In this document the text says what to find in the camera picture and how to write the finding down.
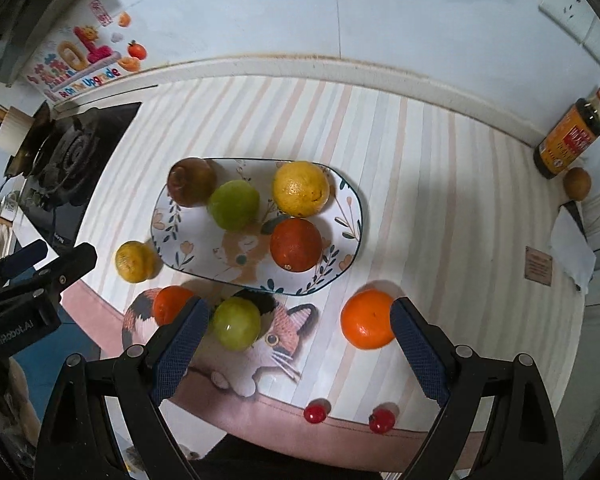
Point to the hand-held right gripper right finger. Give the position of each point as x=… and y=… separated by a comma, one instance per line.
x=420, y=347

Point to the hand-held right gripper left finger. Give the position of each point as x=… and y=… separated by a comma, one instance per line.
x=177, y=347

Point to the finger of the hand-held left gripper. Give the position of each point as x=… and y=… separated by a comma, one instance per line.
x=62, y=266
x=22, y=258

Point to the large orange tangerine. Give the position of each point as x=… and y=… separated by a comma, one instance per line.
x=367, y=320

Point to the green apple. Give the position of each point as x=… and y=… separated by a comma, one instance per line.
x=233, y=206
x=236, y=324

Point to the floral ceramic plate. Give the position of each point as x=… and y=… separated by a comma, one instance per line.
x=240, y=255

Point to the small orange tangerine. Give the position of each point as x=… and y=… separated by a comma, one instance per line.
x=169, y=304

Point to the small yellow orange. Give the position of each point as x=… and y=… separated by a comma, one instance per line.
x=134, y=261

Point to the red cherry tomato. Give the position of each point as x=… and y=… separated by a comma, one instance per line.
x=315, y=413
x=381, y=420

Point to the black gas stove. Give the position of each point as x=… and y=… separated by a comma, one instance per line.
x=70, y=170

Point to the striped cat tablecloth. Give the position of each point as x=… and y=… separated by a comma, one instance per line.
x=430, y=240

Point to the white cup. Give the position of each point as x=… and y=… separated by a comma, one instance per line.
x=12, y=129

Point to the small brown card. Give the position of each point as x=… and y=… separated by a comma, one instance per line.
x=538, y=266

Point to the brown pear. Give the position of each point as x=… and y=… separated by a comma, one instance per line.
x=190, y=182

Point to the red orange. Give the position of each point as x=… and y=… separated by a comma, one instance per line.
x=296, y=245

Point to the white paper sheet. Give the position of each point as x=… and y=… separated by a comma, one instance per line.
x=572, y=250

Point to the yellow lemon on plate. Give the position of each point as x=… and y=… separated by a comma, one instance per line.
x=300, y=188

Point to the brown kiwi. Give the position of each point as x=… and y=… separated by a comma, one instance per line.
x=577, y=183

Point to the range hood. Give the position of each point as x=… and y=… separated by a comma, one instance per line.
x=25, y=20

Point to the soy sauce bottle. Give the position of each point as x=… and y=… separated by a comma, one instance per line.
x=572, y=135

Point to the colourful wall sticker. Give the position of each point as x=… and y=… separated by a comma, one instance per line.
x=80, y=55

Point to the white wall socket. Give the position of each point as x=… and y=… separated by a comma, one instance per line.
x=567, y=7

